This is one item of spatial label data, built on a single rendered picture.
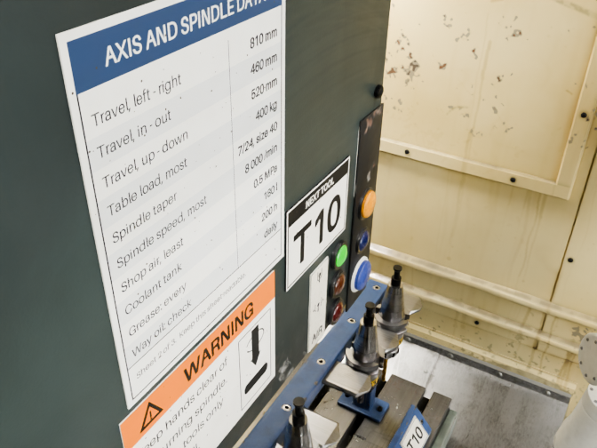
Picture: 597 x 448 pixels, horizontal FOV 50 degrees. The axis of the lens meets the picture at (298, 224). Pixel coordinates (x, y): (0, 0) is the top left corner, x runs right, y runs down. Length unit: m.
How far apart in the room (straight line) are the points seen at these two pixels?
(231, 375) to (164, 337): 0.10
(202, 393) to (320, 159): 0.18
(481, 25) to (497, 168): 0.27
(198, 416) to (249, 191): 0.15
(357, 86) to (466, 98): 0.80
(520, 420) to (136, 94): 1.39
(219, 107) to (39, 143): 0.11
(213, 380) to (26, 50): 0.26
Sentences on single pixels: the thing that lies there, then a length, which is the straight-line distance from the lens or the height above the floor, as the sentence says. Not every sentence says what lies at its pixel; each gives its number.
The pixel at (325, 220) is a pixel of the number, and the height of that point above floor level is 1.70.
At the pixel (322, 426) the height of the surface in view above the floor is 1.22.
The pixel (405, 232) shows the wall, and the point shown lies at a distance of 1.48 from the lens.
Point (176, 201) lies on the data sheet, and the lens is 0.33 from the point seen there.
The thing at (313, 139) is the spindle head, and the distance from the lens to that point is 0.45.
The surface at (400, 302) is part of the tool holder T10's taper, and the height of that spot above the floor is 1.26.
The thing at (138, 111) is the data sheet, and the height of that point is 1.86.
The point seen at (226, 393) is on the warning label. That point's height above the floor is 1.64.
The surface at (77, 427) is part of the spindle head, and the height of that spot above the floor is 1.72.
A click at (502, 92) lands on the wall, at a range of 1.27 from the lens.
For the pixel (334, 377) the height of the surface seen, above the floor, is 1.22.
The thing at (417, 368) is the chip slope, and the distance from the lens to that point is 1.62.
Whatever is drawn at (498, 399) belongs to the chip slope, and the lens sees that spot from 1.60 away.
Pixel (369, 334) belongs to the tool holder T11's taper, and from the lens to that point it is 1.03.
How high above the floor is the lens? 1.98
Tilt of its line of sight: 34 degrees down
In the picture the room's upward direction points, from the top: 1 degrees clockwise
